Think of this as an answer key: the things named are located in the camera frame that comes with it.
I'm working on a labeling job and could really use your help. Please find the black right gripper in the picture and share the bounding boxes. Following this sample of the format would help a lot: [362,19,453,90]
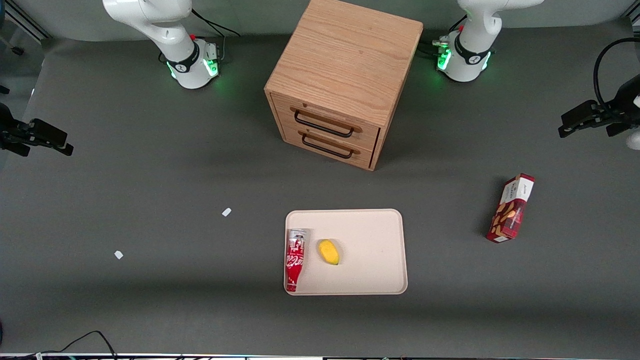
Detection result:
[0,102,75,157]

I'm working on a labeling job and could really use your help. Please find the wooden drawer cabinet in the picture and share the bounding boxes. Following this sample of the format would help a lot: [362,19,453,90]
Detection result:
[264,0,425,172]

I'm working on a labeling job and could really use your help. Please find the black drawer handle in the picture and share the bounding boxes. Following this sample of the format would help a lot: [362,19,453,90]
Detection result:
[293,107,363,139]
[301,131,361,160]

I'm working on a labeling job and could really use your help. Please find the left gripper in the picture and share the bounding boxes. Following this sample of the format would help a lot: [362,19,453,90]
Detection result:
[558,74,640,139]

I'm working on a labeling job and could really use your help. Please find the yellow lemon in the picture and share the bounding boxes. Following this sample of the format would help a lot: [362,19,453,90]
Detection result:
[318,239,341,266]

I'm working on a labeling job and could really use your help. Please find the aluminium frame profile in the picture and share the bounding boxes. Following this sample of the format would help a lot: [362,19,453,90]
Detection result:
[0,0,52,42]

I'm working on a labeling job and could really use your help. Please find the black floor cable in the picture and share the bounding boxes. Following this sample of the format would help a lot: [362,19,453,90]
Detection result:
[35,330,119,359]

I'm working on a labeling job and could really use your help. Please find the red cola can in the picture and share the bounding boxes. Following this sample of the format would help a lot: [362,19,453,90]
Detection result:
[285,228,307,293]

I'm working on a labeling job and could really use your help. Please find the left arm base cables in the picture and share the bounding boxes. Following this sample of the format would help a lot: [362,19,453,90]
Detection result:
[419,14,469,57]

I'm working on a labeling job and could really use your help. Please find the wooden drawer front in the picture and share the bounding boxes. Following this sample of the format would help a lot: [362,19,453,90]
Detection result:
[272,93,382,152]
[281,123,377,170]

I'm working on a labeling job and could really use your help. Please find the black right arm base cable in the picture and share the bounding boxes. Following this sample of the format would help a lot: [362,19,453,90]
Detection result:
[191,7,241,39]

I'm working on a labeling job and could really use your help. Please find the beige plastic tray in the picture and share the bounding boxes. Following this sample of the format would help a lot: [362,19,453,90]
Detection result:
[284,208,409,296]

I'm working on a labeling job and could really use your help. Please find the red cookie box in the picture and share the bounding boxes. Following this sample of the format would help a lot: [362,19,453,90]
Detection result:
[486,173,536,244]

